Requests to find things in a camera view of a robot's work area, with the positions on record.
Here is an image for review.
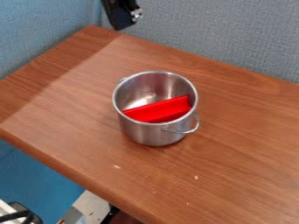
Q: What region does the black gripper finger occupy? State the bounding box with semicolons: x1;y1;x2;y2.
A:
102;0;143;31

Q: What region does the red rectangular block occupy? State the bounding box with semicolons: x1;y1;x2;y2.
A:
123;95;192;123

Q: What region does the stainless steel pot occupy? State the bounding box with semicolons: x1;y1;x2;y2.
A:
112;71;200;146

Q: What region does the white table leg frame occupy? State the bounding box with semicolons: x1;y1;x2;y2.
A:
56;191;110;224

